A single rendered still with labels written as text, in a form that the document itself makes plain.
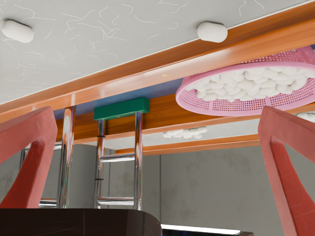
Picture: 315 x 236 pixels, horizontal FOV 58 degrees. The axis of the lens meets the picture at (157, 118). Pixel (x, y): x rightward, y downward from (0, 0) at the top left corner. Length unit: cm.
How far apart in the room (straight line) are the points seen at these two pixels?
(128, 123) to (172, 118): 16
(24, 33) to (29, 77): 18
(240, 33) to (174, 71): 11
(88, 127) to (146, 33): 64
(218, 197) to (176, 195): 34
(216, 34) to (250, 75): 19
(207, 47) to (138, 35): 9
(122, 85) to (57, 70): 11
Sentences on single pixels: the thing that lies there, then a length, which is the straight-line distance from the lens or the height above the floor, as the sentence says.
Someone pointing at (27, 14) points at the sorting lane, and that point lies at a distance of 38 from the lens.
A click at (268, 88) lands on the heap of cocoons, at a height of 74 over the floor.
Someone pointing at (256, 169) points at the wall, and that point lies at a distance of 215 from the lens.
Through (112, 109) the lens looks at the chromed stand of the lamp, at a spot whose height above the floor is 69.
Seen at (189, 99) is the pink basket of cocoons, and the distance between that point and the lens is 59.
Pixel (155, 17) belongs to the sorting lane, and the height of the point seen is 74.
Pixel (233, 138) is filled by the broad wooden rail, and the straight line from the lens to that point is 107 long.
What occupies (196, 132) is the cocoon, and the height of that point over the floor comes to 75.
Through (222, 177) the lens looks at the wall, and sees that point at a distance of 220.
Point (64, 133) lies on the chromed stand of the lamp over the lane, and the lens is 62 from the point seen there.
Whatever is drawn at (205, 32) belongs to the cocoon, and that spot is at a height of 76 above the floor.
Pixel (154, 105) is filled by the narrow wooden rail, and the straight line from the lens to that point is 81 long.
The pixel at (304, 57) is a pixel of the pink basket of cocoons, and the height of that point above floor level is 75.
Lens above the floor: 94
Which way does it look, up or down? 15 degrees down
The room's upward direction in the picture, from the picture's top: 180 degrees counter-clockwise
